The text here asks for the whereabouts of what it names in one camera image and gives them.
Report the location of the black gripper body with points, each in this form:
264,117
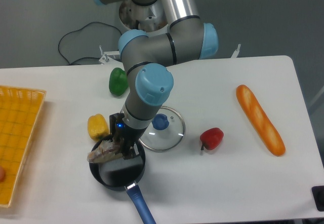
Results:
122,132

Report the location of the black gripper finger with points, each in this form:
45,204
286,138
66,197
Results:
134,151
123,149

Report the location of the toast sandwich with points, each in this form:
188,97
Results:
106,151

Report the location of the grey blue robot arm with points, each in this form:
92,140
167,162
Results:
144,118

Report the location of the yellow bell pepper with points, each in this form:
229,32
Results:
97,127

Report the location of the glass lid blue knob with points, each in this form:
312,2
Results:
165,131

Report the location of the green bell pepper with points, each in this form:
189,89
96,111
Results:
118,83

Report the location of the red bell pepper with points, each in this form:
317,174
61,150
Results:
210,140

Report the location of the yellow woven basket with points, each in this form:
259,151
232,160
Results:
20,109

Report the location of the orange baguette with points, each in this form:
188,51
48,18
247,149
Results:
260,121

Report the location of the black device at table corner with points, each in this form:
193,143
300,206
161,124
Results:
318,192

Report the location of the black pot blue handle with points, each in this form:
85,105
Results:
124,175

